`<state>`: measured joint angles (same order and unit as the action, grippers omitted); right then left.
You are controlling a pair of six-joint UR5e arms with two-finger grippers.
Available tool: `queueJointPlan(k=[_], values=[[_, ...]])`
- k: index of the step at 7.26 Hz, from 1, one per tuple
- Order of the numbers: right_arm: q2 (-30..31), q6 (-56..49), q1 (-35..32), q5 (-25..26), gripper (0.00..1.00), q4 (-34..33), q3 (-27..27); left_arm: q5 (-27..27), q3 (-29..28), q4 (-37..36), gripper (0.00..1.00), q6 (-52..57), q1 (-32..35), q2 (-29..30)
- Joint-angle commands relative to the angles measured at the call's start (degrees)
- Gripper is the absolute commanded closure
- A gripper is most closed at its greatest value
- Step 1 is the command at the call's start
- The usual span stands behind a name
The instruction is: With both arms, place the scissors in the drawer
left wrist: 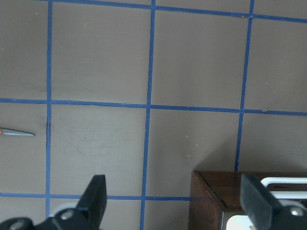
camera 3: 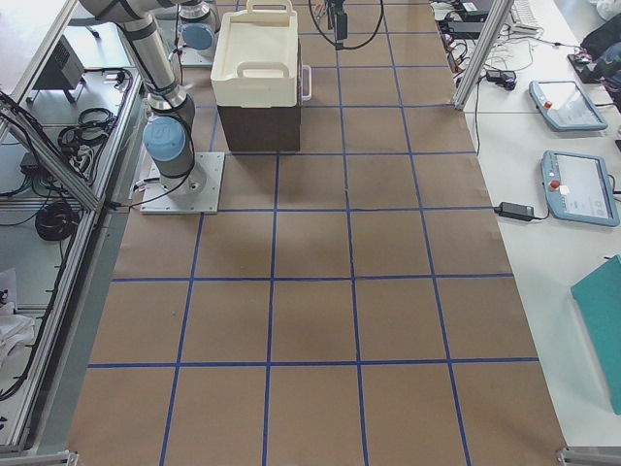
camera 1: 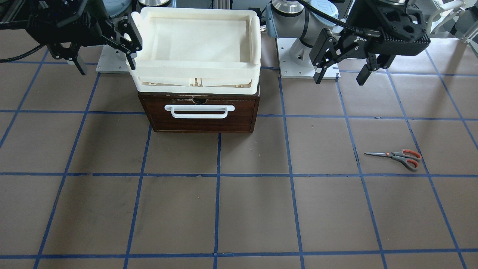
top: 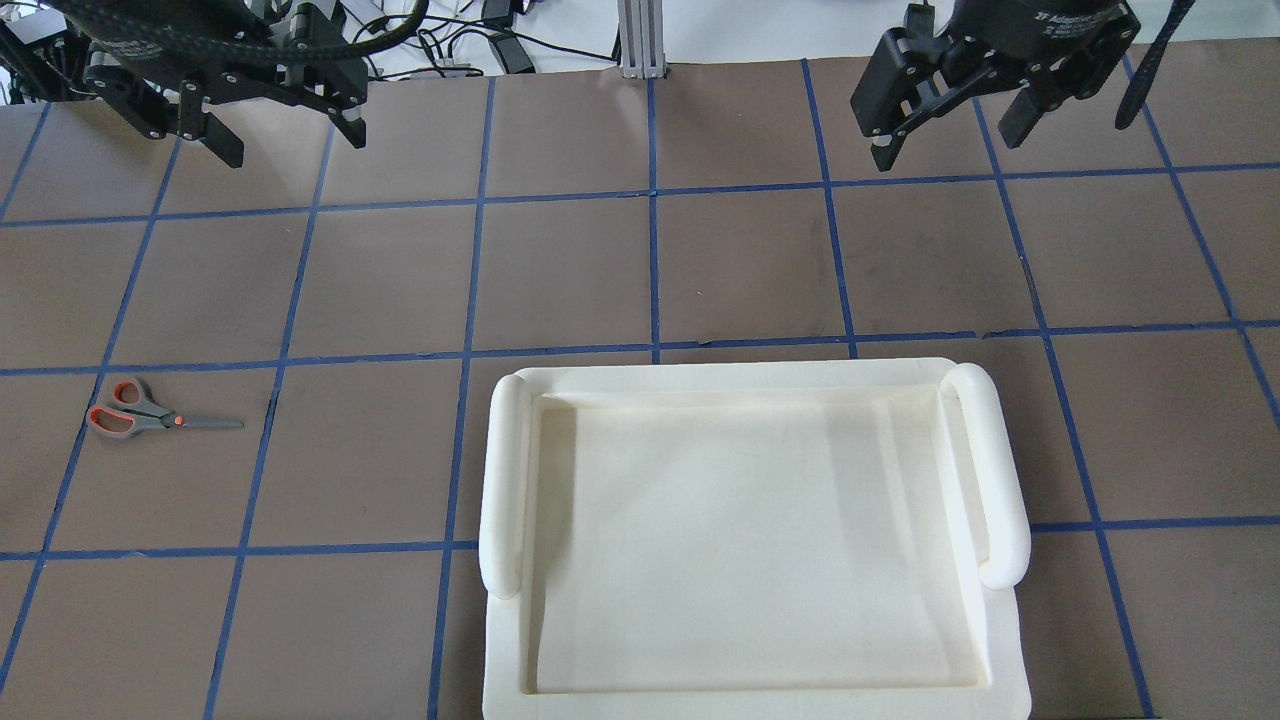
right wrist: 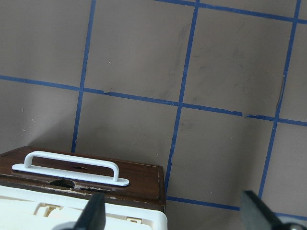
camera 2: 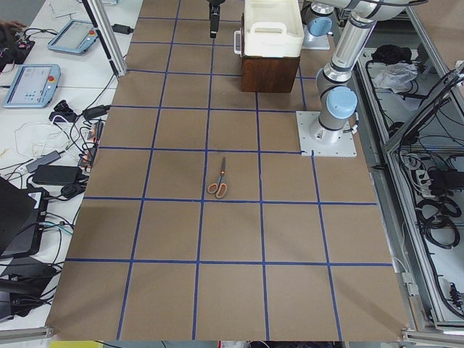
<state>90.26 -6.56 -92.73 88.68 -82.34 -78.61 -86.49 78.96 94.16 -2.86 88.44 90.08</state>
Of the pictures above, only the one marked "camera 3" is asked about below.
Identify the black gripper drawer arm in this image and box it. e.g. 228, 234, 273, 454
326, 0, 348, 49

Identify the light wooden drawer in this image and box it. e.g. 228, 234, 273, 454
301, 64, 312, 102

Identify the cream plastic tray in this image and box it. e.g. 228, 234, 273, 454
211, 1, 298, 108

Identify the upper blue teach pendant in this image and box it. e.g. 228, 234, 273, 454
529, 81, 608, 132

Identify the blue teach pendant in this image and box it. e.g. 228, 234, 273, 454
540, 150, 620, 227
529, 81, 608, 132

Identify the black power adapter brick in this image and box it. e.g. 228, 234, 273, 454
493, 202, 535, 222

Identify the grey control box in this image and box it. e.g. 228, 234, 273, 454
26, 35, 84, 103

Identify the lower blue teach pendant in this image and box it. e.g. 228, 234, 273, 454
540, 150, 620, 227

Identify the teal box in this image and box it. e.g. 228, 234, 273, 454
571, 254, 620, 416

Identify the white crumpled cloth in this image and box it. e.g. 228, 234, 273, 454
0, 267, 36, 375

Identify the aluminium frame post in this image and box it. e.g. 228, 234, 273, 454
453, 0, 513, 111

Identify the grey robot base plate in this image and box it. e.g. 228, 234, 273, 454
138, 152, 225, 215

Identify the coiled black cable bundle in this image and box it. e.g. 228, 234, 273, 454
34, 200, 75, 242

